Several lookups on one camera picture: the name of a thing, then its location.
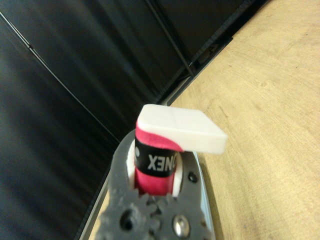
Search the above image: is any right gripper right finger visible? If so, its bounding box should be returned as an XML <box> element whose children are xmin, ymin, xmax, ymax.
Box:
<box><xmin>149</xmin><ymin>152</ymin><xmax>216</xmax><ymax>240</ymax></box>

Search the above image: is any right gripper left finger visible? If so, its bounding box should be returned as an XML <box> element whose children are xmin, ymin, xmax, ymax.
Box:
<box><xmin>98</xmin><ymin>131</ymin><xmax>153</xmax><ymax>240</ymax></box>

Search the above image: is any white scoop with red handle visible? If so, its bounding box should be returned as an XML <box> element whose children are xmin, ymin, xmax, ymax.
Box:
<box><xmin>134</xmin><ymin>103</ymin><xmax>228</xmax><ymax>197</ymax></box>

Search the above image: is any black curtain stand pole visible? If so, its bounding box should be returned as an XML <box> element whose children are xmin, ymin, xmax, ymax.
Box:
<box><xmin>144</xmin><ymin>0</ymin><xmax>195</xmax><ymax>77</ymax></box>

